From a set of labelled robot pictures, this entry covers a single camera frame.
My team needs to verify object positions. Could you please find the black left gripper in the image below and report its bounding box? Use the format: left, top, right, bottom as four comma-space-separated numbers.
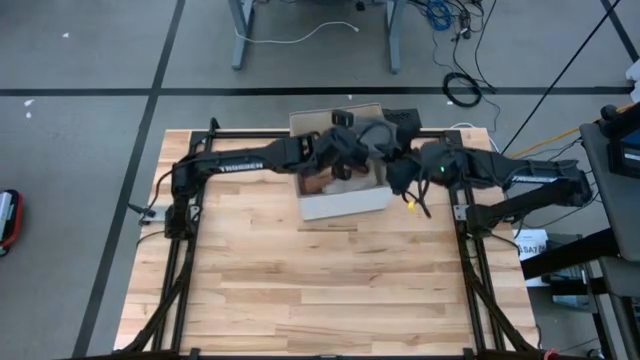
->
312, 127, 372, 182

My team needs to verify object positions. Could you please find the terracotta pink towel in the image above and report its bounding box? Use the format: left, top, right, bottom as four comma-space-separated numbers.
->
299, 169, 337, 196

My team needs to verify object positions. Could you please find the dark grey towel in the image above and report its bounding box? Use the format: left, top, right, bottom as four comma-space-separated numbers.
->
349, 115, 402, 162

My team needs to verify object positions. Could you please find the beige fabric storage box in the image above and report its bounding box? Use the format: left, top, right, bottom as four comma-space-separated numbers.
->
288, 103, 396, 221

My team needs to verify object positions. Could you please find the black perforated mat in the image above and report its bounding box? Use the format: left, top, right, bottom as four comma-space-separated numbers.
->
382, 108, 423, 130

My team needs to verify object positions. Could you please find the grey desk leg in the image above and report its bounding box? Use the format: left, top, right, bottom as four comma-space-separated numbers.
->
228, 0, 255, 71
383, 0, 404, 75

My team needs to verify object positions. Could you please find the white printed paper sheet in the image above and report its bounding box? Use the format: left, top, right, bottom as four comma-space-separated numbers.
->
513, 228, 550, 262

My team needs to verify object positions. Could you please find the thin black pole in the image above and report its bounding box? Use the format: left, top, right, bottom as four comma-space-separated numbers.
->
499, 0, 624, 156

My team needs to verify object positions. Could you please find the black equipment cart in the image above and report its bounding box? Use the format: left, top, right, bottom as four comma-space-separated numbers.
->
519, 122, 640, 360

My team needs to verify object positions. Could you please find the blue plastic bin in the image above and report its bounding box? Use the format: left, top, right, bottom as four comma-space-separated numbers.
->
547, 269, 596, 311

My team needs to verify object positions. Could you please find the black device with blue screen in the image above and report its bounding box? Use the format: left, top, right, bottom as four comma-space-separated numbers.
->
599, 102, 640, 180

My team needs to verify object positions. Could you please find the white crumpled object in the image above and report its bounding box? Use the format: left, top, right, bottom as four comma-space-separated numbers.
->
624, 58, 640, 104

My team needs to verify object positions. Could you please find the red black case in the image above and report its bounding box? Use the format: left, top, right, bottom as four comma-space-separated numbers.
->
0, 188, 25, 257

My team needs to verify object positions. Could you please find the black right camera cable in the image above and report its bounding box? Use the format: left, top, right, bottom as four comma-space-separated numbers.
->
402, 188, 434, 220

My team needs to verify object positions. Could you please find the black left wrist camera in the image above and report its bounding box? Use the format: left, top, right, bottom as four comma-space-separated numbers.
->
331, 109, 355, 129

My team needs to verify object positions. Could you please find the thin white cable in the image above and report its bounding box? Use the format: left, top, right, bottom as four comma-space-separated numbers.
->
449, 121, 501, 151

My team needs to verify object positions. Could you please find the black coiled cable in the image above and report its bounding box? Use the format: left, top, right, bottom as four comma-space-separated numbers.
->
441, 71, 484, 109

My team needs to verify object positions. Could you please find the black aluminium table frame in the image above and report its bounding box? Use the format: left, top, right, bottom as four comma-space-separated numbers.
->
114, 117, 544, 360

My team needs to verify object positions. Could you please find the black long floor cable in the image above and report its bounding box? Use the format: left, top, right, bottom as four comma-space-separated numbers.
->
429, 0, 501, 134

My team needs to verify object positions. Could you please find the yellow cable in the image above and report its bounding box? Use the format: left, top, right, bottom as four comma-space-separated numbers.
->
509, 103, 635, 160

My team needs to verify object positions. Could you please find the white floor cable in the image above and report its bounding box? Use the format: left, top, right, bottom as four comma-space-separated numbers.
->
233, 20, 361, 45

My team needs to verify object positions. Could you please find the blue cable bundle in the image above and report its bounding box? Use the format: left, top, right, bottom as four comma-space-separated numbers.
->
422, 0, 454, 32

